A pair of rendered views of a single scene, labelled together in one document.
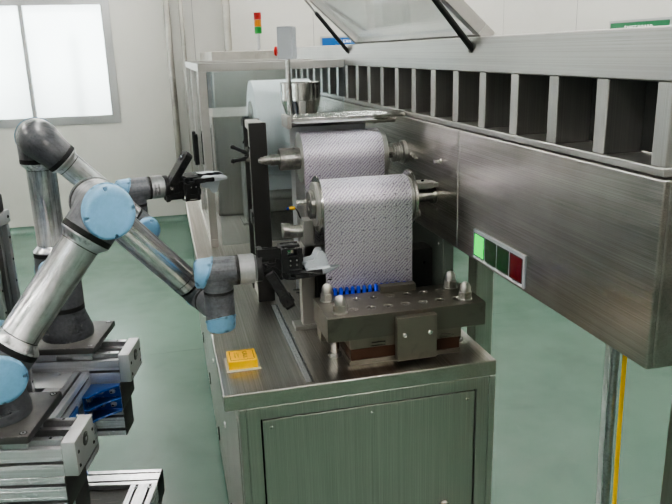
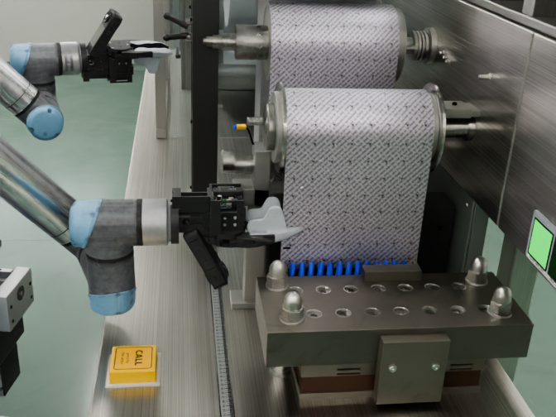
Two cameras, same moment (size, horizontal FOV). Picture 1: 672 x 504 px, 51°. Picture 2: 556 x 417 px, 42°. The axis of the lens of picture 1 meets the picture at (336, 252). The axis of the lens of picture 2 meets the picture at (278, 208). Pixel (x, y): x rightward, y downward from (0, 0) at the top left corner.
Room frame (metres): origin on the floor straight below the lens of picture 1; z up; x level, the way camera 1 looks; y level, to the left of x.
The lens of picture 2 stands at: (0.68, -0.06, 1.61)
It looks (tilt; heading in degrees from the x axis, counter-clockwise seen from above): 24 degrees down; 5
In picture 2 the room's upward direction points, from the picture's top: 3 degrees clockwise
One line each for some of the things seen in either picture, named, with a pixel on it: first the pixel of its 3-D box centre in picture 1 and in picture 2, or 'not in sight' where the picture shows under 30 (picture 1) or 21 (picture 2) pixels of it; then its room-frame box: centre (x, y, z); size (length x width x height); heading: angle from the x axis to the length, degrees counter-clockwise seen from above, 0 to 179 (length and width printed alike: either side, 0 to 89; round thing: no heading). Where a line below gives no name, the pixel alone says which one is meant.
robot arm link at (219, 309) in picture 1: (217, 307); (109, 273); (1.70, 0.31, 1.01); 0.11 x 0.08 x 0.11; 31
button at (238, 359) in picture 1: (241, 359); (133, 364); (1.60, 0.24, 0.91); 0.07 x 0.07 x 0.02; 13
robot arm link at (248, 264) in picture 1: (247, 268); (157, 221); (1.71, 0.22, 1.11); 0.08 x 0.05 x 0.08; 13
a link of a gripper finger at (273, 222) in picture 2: (321, 261); (275, 222); (1.73, 0.04, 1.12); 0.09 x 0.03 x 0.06; 102
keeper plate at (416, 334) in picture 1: (416, 336); (411, 370); (1.58, -0.19, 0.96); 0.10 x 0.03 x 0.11; 103
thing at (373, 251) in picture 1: (369, 253); (353, 214); (1.78, -0.09, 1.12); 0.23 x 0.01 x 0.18; 103
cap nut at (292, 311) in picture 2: (340, 303); (292, 305); (1.59, -0.01, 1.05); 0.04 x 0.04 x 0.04
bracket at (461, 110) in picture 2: (424, 183); (457, 107); (1.88, -0.24, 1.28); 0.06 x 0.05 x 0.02; 103
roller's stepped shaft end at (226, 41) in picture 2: (268, 160); (219, 41); (2.03, 0.19, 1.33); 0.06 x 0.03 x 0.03; 103
